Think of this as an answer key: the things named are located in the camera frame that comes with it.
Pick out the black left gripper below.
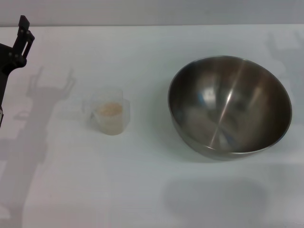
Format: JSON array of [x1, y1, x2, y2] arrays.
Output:
[[0, 15, 36, 129]]

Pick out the white rice grains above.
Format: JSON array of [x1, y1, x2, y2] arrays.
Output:
[[96, 101, 124, 135]]

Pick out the clear plastic measuring cup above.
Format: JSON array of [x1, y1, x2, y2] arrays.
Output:
[[82, 88, 131, 136]]

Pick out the stainless steel mixing bowl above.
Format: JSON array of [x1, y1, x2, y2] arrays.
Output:
[[168, 55, 293, 162]]

